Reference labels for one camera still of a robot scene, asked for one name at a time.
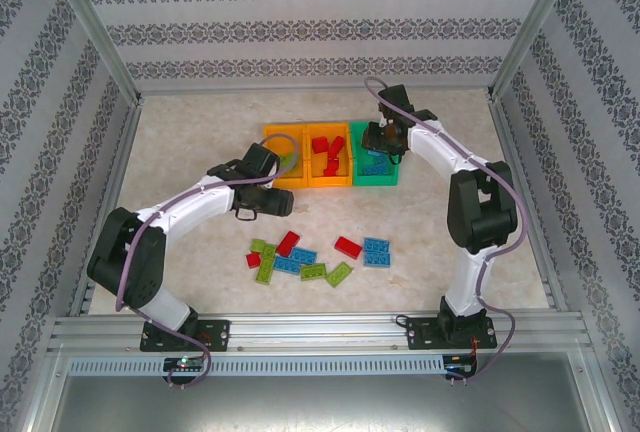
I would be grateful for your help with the orange plastic bin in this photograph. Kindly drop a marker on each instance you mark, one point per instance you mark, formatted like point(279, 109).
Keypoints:
point(290, 182)
point(330, 181)

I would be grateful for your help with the blue lego brick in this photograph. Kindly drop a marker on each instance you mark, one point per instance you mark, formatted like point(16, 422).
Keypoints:
point(381, 158)
point(286, 265)
point(376, 170)
point(304, 255)
point(377, 245)
point(377, 259)

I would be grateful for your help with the green lego brick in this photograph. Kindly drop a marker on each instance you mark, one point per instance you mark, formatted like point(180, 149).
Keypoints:
point(264, 270)
point(286, 156)
point(256, 246)
point(339, 274)
point(313, 271)
point(269, 251)
point(293, 165)

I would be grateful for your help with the green plastic bin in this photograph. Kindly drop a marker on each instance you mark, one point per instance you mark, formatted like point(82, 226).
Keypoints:
point(375, 180)

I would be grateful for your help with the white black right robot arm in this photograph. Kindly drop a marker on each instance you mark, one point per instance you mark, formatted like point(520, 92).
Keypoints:
point(465, 282)

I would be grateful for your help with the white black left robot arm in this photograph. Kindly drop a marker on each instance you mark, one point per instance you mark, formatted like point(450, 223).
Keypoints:
point(190, 207)

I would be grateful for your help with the grey metal panel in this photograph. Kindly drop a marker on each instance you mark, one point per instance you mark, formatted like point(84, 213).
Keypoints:
point(320, 404)

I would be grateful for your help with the aluminium mounting rail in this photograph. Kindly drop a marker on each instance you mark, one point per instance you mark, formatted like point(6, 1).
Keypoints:
point(320, 334)

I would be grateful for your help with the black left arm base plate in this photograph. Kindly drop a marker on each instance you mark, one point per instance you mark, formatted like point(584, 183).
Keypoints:
point(217, 334)

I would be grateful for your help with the aluminium side rail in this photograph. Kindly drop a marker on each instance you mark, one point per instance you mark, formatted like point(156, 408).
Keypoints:
point(547, 277)
point(117, 172)

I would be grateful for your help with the aluminium frame post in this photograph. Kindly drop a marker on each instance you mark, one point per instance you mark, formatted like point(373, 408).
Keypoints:
point(95, 27)
point(602, 392)
point(532, 27)
point(42, 392)

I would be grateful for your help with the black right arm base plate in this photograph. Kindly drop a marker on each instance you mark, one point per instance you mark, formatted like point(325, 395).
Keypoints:
point(417, 334)

